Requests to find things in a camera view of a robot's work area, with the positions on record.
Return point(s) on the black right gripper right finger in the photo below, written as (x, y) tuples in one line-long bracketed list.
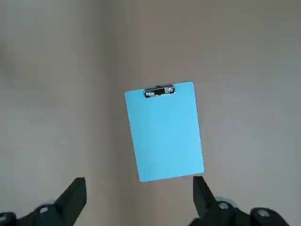
[(204, 202)]

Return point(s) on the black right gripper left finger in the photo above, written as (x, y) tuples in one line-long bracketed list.
[(68, 202)]

